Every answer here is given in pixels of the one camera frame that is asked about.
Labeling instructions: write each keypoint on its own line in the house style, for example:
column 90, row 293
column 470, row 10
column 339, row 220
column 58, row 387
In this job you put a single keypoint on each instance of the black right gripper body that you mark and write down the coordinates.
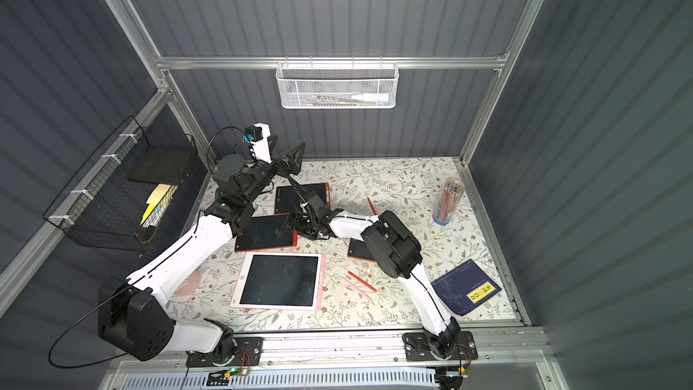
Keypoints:
column 316, row 216

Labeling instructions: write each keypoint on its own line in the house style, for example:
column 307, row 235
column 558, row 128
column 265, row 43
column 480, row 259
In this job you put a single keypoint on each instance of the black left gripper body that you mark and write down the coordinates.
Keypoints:
column 278, row 166

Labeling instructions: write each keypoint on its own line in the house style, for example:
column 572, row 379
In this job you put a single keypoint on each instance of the red tablet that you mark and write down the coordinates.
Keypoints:
column 265, row 233
column 288, row 200
column 358, row 249

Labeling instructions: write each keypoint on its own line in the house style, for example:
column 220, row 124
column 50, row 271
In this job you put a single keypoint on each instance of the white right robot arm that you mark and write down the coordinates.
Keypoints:
column 398, row 254

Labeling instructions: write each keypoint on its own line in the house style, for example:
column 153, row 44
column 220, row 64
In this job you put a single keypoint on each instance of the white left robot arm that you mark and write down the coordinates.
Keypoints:
column 132, row 315

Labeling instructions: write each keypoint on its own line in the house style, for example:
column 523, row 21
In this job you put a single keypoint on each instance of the red stylus far right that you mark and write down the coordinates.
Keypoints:
column 371, row 206

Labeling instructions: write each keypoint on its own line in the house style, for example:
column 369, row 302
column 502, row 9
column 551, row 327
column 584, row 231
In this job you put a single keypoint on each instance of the red stylus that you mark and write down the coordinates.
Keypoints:
column 363, row 282
column 371, row 206

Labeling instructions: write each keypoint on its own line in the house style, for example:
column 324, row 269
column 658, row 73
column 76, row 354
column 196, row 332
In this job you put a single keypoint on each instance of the pink white writing tablet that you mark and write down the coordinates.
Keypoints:
column 279, row 281

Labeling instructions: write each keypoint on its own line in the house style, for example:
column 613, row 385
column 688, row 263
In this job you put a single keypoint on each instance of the red stylus near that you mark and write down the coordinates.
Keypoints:
column 363, row 282

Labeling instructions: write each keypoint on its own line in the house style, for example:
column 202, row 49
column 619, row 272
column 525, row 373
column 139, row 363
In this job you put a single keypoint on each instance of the pink stylus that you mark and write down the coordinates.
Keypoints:
column 355, row 288

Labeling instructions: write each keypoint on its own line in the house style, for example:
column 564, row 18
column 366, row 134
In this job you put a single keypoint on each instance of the yellow sticky notes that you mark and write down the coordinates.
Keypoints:
column 157, row 203

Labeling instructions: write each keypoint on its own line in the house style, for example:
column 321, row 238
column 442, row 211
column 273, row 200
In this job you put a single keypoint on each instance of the white marker in basket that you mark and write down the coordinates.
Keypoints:
column 371, row 98

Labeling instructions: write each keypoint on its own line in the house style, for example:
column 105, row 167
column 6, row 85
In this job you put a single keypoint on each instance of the pink cup of markers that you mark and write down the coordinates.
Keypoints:
column 189, row 285

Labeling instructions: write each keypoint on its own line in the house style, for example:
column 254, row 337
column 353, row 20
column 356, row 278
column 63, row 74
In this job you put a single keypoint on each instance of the clear cup of pencils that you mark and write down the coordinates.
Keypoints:
column 450, row 196

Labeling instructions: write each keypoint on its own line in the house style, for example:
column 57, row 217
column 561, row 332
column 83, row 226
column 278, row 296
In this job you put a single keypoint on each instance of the dark blue notebook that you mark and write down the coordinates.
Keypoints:
column 465, row 288

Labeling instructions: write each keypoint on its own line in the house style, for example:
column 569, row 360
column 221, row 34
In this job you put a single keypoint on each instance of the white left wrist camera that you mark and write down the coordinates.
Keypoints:
column 257, row 136

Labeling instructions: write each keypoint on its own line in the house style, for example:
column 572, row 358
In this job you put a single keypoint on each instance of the white wire mesh basket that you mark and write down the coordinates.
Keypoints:
column 329, row 85

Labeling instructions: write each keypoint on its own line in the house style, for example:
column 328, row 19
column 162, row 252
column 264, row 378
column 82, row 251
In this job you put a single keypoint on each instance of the black wire wall basket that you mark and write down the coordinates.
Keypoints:
column 105, row 210

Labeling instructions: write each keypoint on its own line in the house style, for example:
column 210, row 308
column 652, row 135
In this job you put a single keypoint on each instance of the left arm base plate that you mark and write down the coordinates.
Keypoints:
column 234, row 353

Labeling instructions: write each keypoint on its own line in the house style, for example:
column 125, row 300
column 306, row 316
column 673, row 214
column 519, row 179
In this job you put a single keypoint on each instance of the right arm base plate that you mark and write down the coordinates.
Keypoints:
column 420, row 346

